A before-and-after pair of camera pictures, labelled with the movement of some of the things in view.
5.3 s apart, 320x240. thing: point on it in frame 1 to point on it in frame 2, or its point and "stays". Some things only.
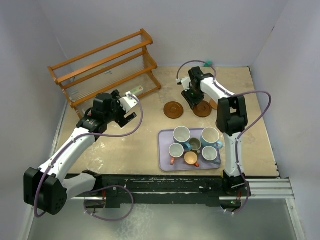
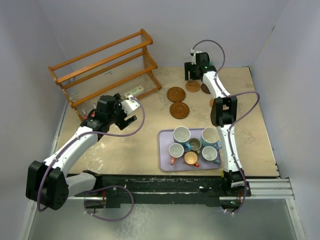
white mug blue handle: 182,134 stays
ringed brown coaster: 203,109 to 179,110
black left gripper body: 119,111 stays
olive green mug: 196,144 stays
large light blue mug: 210,137 stays
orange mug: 191,158 stays
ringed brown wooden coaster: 173,110 to 176,94
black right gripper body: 193,94 to 193,67
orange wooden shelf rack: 125,64 stays
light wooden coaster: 213,104 stays
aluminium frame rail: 271,189 stays
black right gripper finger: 190,102 to 186,74
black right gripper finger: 194,103 to 197,76
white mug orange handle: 176,150 stays
